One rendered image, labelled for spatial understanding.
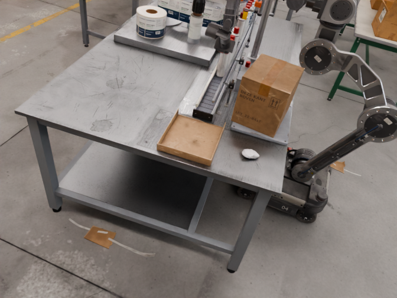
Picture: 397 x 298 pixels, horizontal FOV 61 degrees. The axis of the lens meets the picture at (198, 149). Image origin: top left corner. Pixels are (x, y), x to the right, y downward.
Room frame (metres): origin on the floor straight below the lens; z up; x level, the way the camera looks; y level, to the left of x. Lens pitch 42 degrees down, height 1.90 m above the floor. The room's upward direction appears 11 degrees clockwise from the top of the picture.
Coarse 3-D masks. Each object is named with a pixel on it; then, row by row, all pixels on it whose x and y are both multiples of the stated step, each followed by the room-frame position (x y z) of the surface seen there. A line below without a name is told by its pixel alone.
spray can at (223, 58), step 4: (220, 56) 1.80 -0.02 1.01; (224, 56) 1.79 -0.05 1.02; (228, 56) 1.81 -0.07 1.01; (220, 60) 1.79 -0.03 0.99; (224, 60) 1.79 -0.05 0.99; (220, 64) 1.79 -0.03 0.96; (224, 64) 1.79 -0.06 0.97; (220, 68) 1.79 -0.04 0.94; (224, 68) 1.80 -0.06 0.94; (216, 72) 1.81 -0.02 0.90; (220, 72) 1.79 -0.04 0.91; (224, 72) 1.81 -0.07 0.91; (220, 76) 1.79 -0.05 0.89
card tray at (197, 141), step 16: (176, 112) 1.38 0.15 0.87; (176, 128) 1.29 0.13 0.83; (192, 128) 1.32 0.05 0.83; (208, 128) 1.34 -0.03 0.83; (160, 144) 1.12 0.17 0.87; (176, 144) 1.18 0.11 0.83; (192, 144) 1.20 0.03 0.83; (208, 144) 1.22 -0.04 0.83; (192, 160) 1.09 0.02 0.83; (208, 160) 1.08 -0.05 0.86
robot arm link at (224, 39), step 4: (220, 32) 1.62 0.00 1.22; (224, 32) 1.63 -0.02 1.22; (228, 32) 1.63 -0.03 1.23; (216, 36) 1.63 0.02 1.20; (220, 36) 1.61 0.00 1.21; (224, 36) 1.61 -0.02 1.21; (228, 36) 1.62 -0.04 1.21; (220, 40) 1.62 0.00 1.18; (224, 40) 1.60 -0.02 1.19; (228, 40) 1.62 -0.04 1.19; (224, 44) 1.63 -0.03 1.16
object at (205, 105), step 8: (248, 24) 2.69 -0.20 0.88; (232, 64) 1.98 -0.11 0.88; (216, 80) 1.74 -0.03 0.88; (224, 80) 1.76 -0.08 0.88; (208, 88) 1.64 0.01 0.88; (216, 88) 1.66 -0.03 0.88; (208, 96) 1.56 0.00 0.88; (200, 104) 1.47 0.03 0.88; (208, 104) 1.49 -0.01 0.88; (208, 112) 1.41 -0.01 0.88
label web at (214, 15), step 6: (240, 6) 2.58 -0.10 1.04; (192, 12) 2.39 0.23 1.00; (204, 12) 2.38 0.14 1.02; (210, 12) 2.38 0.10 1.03; (216, 12) 2.38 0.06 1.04; (222, 12) 2.42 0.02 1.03; (240, 12) 2.60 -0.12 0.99; (186, 18) 2.40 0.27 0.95; (204, 18) 2.38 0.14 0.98; (210, 18) 2.38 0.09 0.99; (216, 18) 2.38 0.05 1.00; (222, 18) 2.43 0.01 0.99; (204, 24) 2.38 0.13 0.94; (222, 24) 2.44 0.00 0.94
